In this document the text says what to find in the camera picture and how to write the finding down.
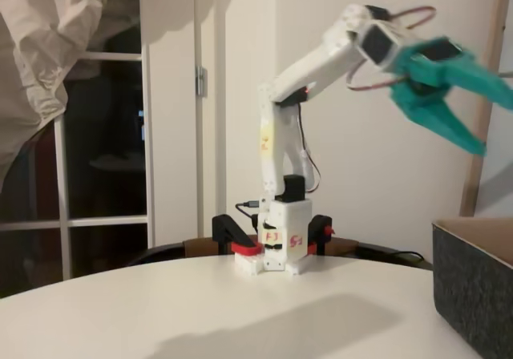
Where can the metal door hinge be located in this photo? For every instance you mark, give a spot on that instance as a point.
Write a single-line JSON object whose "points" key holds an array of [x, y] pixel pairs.
{"points": [[201, 80]]}

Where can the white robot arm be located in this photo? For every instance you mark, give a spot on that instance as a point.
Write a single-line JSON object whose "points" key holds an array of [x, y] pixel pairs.
{"points": [[304, 74]]}

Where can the metal rod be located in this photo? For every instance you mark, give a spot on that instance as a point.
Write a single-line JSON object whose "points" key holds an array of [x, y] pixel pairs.
{"points": [[506, 73]]}

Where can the beige crumpled curtain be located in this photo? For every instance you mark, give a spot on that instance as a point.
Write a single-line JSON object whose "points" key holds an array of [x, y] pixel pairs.
{"points": [[32, 34]]}

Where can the dark grey felt box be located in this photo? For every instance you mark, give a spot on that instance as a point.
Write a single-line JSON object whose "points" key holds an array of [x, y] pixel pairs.
{"points": [[473, 295]]}

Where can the white glazed door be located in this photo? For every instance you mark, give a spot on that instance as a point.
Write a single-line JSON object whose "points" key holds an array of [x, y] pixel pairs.
{"points": [[146, 154]]}

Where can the dark wooden chair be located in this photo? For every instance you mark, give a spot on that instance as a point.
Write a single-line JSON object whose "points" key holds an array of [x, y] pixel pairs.
{"points": [[160, 251]]}

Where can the grey board panel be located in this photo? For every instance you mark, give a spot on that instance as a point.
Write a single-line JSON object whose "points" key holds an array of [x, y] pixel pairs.
{"points": [[501, 182]]}

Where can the light wooden post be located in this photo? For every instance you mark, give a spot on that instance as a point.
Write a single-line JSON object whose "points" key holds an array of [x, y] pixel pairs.
{"points": [[471, 186]]}

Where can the teal gripper black servo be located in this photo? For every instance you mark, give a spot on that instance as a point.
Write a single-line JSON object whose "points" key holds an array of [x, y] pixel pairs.
{"points": [[426, 79]]}

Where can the black clamp with red pad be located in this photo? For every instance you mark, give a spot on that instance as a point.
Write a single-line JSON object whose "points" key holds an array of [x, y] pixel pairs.
{"points": [[224, 227]]}

